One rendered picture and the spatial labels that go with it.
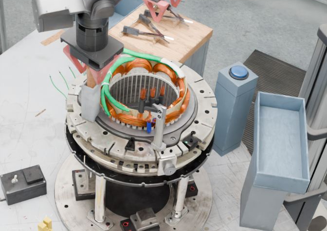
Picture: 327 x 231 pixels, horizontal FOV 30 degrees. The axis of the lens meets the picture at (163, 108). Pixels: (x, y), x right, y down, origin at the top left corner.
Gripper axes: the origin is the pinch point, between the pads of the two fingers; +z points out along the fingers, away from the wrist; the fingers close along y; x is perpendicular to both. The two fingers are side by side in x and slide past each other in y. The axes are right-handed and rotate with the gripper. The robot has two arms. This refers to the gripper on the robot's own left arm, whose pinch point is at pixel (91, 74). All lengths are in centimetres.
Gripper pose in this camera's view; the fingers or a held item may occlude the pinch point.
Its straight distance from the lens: 118.2
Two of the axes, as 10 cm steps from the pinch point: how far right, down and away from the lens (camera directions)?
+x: 6.0, -5.8, 5.5
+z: -1.0, 6.3, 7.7
